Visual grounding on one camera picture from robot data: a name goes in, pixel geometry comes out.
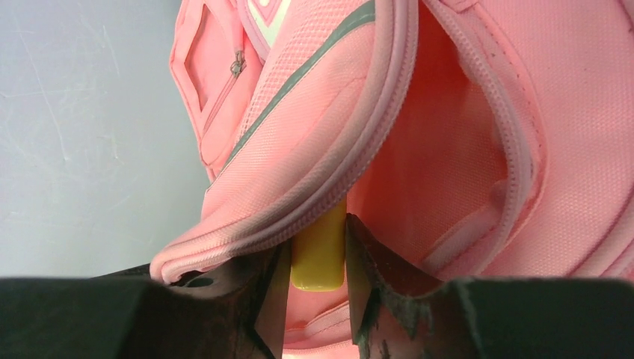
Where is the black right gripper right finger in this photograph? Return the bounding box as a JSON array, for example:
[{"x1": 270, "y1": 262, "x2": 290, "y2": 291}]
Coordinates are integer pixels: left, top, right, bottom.
[{"x1": 346, "y1": 215, "x2": 633, "y2": 358}]

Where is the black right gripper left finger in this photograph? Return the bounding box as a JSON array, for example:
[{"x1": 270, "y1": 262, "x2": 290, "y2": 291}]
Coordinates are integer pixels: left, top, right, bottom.
[{"x1": 1, "y1": 245, "x2": 290, "y2": 358}]

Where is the yellow highlighter marker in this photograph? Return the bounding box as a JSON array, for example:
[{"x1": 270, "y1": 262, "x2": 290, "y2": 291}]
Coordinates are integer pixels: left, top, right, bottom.
[{"x1": 290, "y1": 200, "x2": 347, "y2": 292}]

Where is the pink student backpack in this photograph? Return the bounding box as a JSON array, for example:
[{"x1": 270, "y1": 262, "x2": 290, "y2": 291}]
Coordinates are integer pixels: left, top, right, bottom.
[{"x1": 149, "y1": 0, "x2": 634, "y2": 359}]

